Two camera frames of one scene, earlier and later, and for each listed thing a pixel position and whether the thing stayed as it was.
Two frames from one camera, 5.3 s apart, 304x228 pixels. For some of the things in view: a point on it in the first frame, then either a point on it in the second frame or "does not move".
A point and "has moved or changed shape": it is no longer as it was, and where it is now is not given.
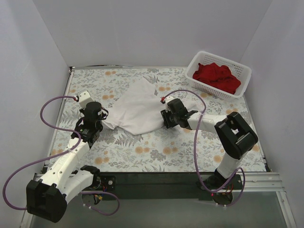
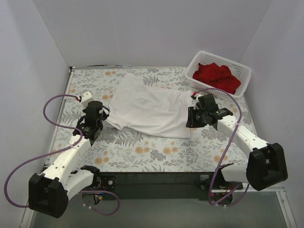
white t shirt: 139,109 has moved or changed shape
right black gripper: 165,119 to 190,117
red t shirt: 218,77 does not move
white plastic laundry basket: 218,75 does not move
